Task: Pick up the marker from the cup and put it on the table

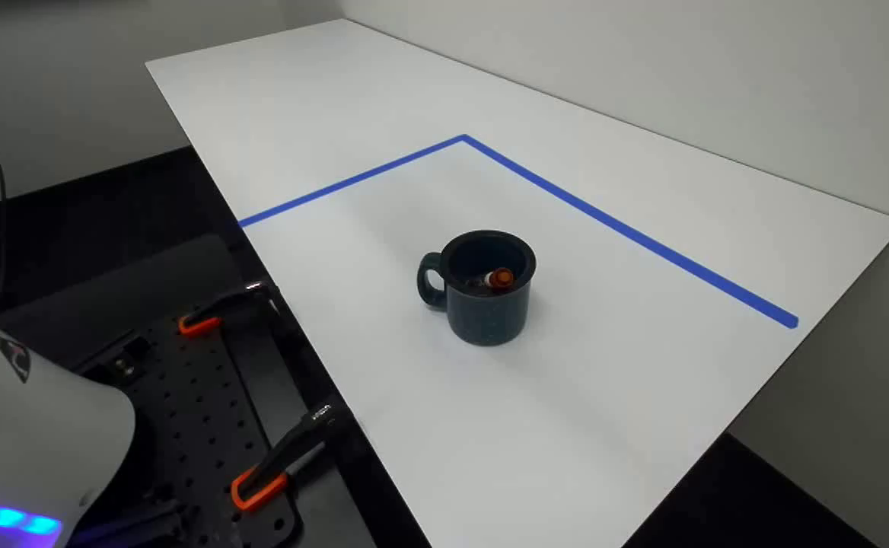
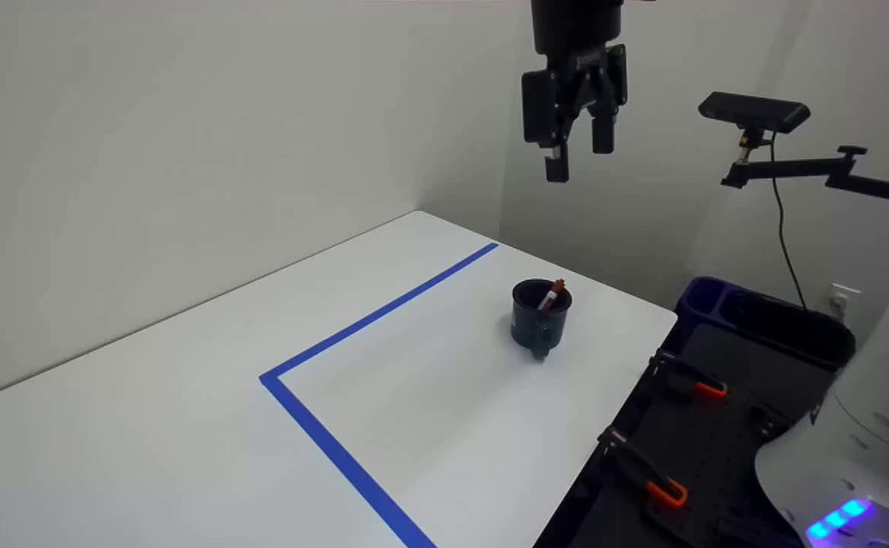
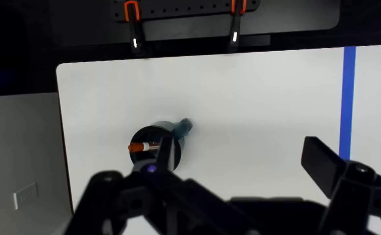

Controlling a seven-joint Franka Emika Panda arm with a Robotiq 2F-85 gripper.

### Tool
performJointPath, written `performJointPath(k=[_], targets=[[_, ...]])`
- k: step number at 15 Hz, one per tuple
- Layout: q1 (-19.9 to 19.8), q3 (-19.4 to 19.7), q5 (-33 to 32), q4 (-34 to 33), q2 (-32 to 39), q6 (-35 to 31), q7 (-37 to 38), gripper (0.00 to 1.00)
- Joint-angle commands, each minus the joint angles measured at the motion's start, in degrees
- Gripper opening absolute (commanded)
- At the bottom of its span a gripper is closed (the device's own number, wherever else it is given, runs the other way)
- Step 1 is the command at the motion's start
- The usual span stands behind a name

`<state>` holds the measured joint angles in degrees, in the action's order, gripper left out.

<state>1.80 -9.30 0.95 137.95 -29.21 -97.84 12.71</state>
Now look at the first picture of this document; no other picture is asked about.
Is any black clamp with orange handle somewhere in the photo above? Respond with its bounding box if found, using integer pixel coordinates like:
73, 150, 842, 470
228, 403, 340, 516
176, 280, 272, 341

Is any blue tape line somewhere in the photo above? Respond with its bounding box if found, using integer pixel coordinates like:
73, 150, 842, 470
238, 131, 805, 333

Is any red and white marker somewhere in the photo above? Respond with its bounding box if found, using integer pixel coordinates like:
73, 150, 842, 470
482, 264, 519, 296

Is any dark teal mug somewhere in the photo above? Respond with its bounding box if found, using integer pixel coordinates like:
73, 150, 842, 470
413, 229, 540, 349

